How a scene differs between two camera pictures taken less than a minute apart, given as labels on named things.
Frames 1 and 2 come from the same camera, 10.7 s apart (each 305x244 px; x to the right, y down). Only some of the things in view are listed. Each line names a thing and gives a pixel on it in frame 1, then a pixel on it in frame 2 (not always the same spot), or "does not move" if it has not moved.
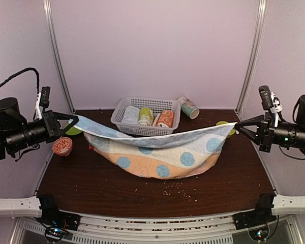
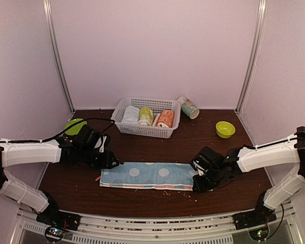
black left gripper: (52, 125) → (107, 163)
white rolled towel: (131, 115) does not move
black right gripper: (265, 140) → (200, 187)
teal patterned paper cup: (189, 108) does not move
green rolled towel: (146, 117) does not move
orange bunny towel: (165, 119) does not move
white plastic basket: (157, 104) does not move
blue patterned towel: (149, 157) → (149, 175)
